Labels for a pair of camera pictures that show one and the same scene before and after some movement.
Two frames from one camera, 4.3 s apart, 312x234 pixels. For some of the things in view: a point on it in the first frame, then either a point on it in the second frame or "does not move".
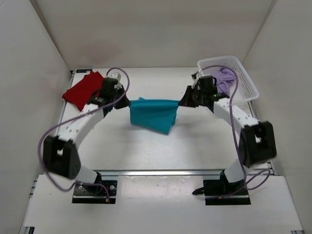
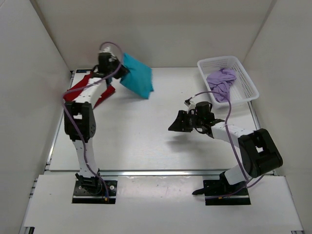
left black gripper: x=125 y=103 → x=122 y=71
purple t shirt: x=224 y=78 does not move
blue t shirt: x=156 y=114 → x=140 y=79
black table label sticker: x=83 y=70 does not move
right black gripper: x=187 y=101 → x=181 y=125
